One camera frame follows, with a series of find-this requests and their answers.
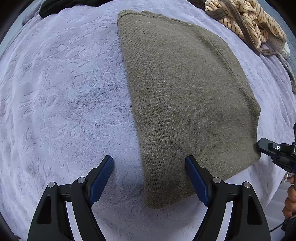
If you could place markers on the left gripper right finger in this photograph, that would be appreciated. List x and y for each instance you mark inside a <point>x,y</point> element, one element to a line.
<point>247,220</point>

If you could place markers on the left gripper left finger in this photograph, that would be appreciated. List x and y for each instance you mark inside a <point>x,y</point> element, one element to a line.
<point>51,221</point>

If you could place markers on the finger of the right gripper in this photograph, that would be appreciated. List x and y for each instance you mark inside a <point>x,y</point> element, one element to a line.
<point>270,148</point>

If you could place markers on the taupe knit sweater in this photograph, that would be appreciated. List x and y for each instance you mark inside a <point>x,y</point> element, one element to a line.
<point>190,96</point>

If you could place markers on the person right hand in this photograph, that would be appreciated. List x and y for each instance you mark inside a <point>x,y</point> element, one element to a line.
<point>290,202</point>

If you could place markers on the cream striped garment pile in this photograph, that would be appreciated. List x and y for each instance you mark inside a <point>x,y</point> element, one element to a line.
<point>260,31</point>

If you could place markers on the black garment on bed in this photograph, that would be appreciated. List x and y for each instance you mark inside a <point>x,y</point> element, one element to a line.
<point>50,7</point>

